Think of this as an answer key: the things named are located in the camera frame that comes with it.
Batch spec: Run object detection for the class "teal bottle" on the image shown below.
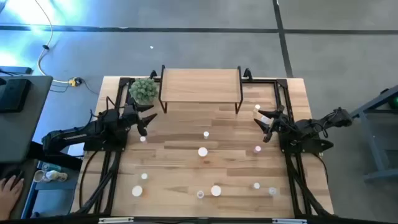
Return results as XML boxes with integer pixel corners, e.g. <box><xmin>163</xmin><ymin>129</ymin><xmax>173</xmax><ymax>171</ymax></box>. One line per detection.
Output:
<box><xmin>42</xmin><ymin>163</ymin><xmax>62</xmax><ymax>172</ymax></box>

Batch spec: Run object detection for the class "white cup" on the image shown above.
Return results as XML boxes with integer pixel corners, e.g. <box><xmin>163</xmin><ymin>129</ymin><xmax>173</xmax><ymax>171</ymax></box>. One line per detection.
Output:
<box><xmin>33</xmin><ymin>170</ymin><xmax>47</xmax><ymax>184</ymax></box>

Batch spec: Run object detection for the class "black box device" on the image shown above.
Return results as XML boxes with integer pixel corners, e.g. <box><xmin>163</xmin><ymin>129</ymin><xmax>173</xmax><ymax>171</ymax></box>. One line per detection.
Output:
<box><xmin>0</xmin><ymin>77</ymin><xmax>32</xmax><ymax>113</ymax></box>

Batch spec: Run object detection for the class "blue metal table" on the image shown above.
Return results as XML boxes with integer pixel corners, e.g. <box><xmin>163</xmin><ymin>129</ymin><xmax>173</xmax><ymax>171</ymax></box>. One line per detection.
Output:
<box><xmin>350</xmin><ymin>84</ymin><xmax>398</xmax><ymax>182</ymax></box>

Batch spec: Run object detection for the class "silver bracket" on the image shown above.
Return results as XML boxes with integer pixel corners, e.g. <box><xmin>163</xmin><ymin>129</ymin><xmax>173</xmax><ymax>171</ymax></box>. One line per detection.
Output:
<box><xmin>272</xmin><ymin>218</ymin><xmax>308</xmax><ymax>224</ymax></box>
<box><xmin>98</xmin><ymin>217</ymin><xmax>135</xmax><ymax>224</ymax></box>

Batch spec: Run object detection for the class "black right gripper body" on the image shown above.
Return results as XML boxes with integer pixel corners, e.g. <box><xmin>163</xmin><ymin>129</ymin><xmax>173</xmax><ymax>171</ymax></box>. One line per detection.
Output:
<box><xmin>262</xmin><ymin>105</ymin><xmax>289</xmax><ymax>144</ymax></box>

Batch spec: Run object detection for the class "black flat panel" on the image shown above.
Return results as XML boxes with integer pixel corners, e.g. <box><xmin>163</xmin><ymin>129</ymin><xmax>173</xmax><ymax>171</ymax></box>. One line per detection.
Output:
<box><xmin>0</xmin><ymin>65</ymin><xmax>34</xmax><ymax>75</ymax></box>

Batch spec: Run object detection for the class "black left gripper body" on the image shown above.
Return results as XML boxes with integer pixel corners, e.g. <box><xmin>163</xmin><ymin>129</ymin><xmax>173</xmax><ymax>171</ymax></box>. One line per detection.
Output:
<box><xmin>121</xmin><ymin>104</ymin><xmax>149</xmax><ymax>137</ymax></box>

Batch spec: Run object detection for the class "wooden shelf black metal frame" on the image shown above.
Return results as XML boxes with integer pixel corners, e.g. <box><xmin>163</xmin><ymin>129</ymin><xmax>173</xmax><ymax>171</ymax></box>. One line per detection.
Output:
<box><xmin>157</xmin><ymin>64</ymin><xmax>244</xmax><ymax>114</ymax></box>

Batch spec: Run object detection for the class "person's hand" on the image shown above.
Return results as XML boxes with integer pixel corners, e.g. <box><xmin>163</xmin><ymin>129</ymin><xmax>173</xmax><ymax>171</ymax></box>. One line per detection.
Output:
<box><xmin>0</xmin><ymin>175</ymin><xmax>25</xmax><ymax>221</ymax></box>

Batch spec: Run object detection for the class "blue storage cart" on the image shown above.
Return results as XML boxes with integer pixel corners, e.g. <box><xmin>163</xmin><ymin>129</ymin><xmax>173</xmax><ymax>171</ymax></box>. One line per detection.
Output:
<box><xmin>21</xmin><ymin>160</ymin><xmax>82</xmax><ymax>218</ymax></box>

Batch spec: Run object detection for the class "black aluminium table frame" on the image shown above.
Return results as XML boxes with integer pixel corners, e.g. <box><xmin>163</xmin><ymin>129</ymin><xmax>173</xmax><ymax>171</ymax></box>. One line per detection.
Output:
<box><xmin>73</xmin><ymin>68</ymin><xmax>336</xmax><ymax>218</ymax></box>

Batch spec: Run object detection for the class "black power cable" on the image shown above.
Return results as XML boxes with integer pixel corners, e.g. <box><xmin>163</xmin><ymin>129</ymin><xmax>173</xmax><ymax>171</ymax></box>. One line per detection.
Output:
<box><xmin>312</xmin><ymin>152</ymin><xmax>330</xmax><ymax>186</ymax></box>
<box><xmin>78</xmin><ymin>149</ymin><xmax>99</xmax><ymax>213</ymax></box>

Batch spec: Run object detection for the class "black desk beam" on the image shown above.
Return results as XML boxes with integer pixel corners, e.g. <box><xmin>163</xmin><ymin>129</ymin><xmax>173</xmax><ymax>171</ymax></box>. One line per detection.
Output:
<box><xmin>27</xmin><ymin>141</ymin><xmax>85</xmax><ymax>171</ymax></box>

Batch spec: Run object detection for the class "gray desk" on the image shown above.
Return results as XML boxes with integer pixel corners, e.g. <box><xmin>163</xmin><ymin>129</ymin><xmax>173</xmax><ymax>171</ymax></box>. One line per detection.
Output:
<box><xmin>0</xmin><ymin>75</ymin><xmax>54</xmax><ymax>220</ymax></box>

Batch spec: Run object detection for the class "green potted plant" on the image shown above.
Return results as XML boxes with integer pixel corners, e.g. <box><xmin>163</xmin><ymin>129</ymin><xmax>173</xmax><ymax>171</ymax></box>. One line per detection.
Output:
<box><xmin>128</xmin><ymin>77</ymin><xmax>159</xmax><ymax>106</ymax></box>

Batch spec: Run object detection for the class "white floor cable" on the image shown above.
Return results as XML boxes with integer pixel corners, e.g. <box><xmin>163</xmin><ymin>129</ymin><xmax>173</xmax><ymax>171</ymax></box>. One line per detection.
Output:
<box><xmin>33</xmin><ymin>0</ymin><xmax>75</xmax><ymax>85</ymax></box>

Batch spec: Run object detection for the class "cream bottle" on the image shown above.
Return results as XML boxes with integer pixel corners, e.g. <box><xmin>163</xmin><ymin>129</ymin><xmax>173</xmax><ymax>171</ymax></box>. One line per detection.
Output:
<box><xmin>45</xmin><ymin>170</ymin><xmax>68</xmax><ymax>183</ymax></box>

